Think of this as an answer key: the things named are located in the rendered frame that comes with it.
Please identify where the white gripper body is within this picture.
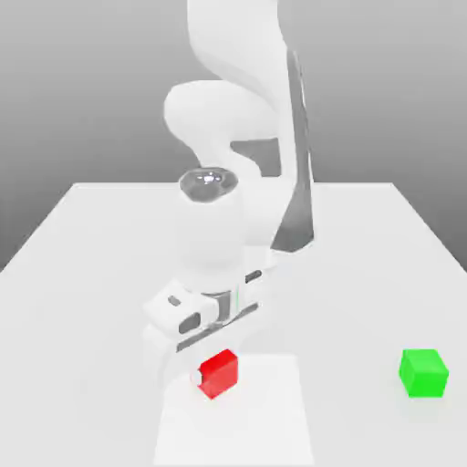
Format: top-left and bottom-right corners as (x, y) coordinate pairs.
(142, 299), (274, 370)

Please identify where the small red cube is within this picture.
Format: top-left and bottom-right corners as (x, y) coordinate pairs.
(190, 348), (239, 401)

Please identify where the small green cube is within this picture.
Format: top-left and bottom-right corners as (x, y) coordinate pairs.
(398, 348), (451, 399)

